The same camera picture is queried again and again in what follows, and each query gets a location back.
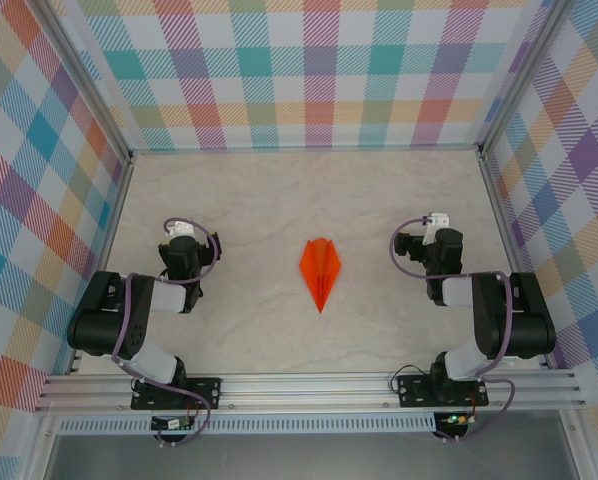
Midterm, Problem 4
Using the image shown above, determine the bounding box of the orange paper sheet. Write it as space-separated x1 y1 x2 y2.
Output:
298 238 342 315

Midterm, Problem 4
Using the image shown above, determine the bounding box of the black circuit board white label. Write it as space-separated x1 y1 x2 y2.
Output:
150 414 196 432

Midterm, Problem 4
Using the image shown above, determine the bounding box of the small circuit board green light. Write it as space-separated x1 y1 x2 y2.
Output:
441 412 478 429

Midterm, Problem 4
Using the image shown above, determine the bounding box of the grey metal panel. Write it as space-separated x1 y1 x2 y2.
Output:
43 432 580 480

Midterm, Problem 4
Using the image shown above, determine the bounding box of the purple cable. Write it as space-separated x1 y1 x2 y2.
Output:
110 216 222 449
388 216 519 444

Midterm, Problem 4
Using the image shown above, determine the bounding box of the aluminium side rail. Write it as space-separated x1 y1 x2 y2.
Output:
66 152 135 376
480 149 551 370

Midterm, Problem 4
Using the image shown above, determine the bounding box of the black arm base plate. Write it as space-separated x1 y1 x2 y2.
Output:
397 372 489 409
130 377 224 411

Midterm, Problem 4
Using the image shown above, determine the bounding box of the aluminium frame crossbar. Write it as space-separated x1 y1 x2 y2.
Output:
128 143 485 155

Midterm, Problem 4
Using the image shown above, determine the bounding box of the long aluminium mounting rail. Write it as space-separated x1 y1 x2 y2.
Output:
33 368 588 414

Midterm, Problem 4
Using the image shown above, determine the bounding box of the aluminium frame post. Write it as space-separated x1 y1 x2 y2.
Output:
37 0 133 164
478 0 575 159

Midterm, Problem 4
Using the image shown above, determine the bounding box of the slotted grey cable duct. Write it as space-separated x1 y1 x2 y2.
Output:
58 412 438 435

